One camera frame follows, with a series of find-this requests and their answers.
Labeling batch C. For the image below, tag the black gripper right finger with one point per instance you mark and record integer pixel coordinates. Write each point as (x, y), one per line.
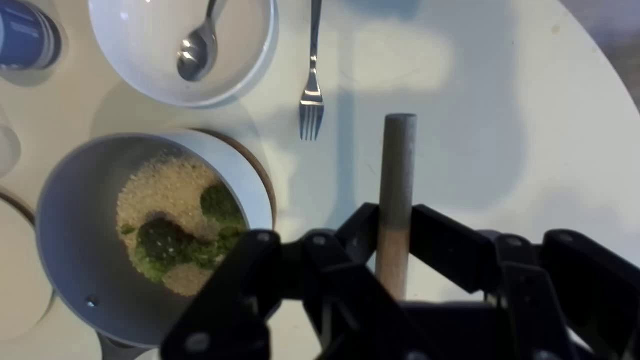
(587, 293)

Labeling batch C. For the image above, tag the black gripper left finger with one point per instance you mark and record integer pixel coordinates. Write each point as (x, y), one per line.
(232, 301)

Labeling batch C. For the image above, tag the green broccoli and rice food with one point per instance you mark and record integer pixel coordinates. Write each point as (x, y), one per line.
(166, 200)

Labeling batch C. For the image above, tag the metal fork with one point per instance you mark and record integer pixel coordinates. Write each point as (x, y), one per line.
(311, 101)

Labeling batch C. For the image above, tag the metal spoon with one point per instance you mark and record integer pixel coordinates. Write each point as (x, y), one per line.
(196, 57)

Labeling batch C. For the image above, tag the white bowl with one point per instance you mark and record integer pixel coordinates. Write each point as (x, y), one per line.
(147, 60)

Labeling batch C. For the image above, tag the blue and white paper cup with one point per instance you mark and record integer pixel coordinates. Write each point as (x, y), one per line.
(22, 32)

